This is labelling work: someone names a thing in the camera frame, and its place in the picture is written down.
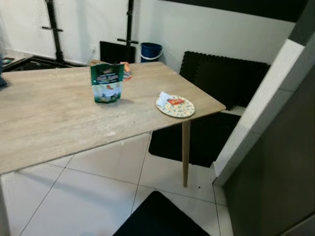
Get grey fridge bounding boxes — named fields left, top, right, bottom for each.
left=223, top=0, right=315, bottom=236

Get upright black foam mat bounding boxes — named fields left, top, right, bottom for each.
left=179, top=51, right=271, bottom=110

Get black foam floor mat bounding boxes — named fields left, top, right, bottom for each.
left=148, top=112, right=242, bottom=168

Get patterned round plate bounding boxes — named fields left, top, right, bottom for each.
left=156, top=93, right=196, bottom=118

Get orange packet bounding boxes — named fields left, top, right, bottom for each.
left=167, top=97, right=186, bottom=106

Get white packet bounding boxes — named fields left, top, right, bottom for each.
left=157, top=91, right=174, bottom=104

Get blue bucket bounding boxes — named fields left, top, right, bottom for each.
left=140, top=42, right=163, bottom=63

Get small can with orange item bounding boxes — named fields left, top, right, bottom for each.
left=121, top=61, right=133, bottom=81

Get black stand pole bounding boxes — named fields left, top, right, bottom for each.
left=41, top=0, right=65, bottom=62
left=117, top=0, right=139, bottom=48

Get black box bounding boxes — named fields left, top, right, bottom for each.
left=99, top=41, right=137, bottom=64

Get green standing pouch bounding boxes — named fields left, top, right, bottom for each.
left=90, top=62, right=125, bottom=104

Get light wooden table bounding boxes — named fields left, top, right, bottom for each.
left=0, top=61, right=227, bottom=188

